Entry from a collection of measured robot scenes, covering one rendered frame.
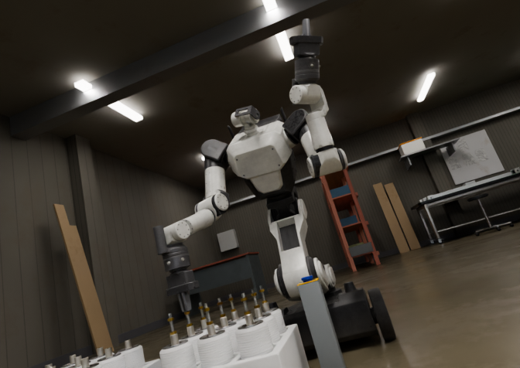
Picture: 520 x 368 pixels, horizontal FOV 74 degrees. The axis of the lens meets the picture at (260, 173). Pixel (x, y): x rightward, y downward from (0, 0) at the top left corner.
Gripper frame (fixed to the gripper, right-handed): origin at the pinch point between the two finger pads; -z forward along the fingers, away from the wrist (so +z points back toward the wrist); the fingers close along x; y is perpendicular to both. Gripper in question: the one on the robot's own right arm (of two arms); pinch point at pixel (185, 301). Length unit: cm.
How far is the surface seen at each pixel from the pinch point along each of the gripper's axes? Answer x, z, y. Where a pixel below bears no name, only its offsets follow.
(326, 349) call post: -39.1, -25.0, -12.4
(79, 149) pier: 329, 249, -252
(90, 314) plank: 288, 11, -202
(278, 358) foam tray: -34.5, -19.1, 12.6
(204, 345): -14.2, -12.2, 13.9
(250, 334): -27.3, -12.5, 11.1
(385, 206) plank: -27, 71, -769
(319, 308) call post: -40.3, -13.3, -12.6
